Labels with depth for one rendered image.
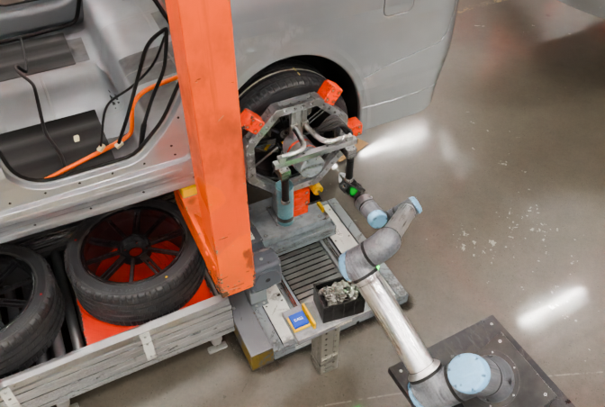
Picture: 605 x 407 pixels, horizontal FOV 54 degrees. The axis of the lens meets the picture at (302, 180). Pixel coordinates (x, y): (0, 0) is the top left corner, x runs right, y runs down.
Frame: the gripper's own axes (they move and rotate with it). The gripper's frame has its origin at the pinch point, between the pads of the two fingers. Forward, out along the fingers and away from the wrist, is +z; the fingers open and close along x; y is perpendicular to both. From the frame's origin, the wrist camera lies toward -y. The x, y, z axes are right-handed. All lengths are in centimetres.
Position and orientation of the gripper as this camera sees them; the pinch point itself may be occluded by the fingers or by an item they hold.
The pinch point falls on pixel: (339, 174)
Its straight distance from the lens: 311.5
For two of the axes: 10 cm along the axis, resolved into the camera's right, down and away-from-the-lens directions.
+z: -4.4, -6.1, 6.6
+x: 6.3, -7.3, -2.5
